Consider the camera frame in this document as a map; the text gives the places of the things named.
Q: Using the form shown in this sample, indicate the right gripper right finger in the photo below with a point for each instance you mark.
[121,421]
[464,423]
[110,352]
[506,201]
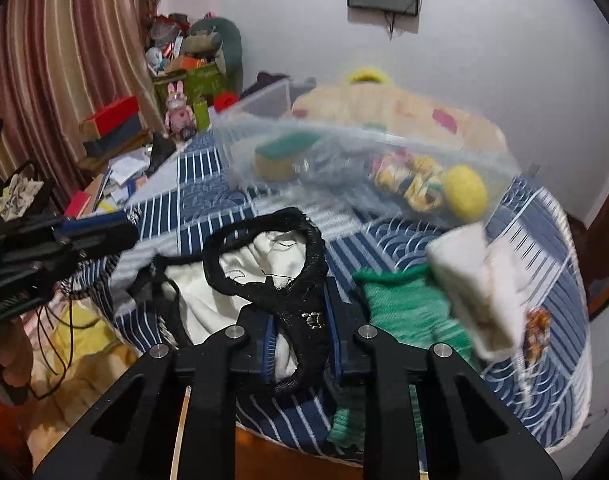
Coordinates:
[364,355]

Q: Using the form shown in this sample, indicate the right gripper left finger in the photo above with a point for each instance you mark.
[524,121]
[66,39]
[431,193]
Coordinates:
[229,361]

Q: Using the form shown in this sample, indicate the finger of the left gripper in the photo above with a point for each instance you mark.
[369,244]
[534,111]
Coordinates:
[104,243]
[74,227]

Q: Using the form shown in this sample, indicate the green knitted garment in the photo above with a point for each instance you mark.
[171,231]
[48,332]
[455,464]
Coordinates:
[411,307]

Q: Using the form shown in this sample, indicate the black and white fabric pouch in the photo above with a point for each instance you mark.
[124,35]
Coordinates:
[249,284]

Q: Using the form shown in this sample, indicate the white sock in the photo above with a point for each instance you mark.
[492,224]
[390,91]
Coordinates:
[487,285]

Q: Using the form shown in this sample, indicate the floral fabric scrunchie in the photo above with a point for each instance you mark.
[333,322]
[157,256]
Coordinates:
[416,178]

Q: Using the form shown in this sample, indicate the yellow felt ball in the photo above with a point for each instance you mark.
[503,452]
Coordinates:
[465,193]

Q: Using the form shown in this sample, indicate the clear plastic storage bin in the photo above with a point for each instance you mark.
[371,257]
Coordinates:
[337,167]

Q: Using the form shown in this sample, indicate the red box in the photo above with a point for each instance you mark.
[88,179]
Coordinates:
[108,118]

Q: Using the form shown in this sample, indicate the pink rabbit plush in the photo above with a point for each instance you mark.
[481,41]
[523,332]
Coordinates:
[180,120]

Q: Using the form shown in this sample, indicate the green bottle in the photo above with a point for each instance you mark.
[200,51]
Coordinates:
[201,113]

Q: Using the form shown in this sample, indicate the blue patterned tablecloth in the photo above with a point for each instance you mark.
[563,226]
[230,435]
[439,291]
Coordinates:
[546,383]

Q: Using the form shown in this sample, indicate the red plush item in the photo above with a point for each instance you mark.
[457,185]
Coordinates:
[224,100]

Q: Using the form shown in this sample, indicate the green yellow sponge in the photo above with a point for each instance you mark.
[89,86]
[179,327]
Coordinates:
[274,160]

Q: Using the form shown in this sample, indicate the green storage box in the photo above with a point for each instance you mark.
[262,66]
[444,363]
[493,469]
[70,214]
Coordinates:
[205,82]

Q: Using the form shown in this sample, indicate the striped brown curtain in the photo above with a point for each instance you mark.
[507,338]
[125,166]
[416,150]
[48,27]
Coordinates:
[60,61]

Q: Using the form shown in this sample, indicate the dark purple garment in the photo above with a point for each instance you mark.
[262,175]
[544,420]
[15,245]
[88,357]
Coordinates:
[265,79]

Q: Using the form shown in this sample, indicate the grey green dinosaur plush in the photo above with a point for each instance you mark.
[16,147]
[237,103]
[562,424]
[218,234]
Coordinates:
[221,39]

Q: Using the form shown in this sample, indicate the beige fluffy patchwork blanket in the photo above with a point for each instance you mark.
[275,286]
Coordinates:
[388,108]

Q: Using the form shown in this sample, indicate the yellow curved plush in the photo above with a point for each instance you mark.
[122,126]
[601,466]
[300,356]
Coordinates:
[368,75]

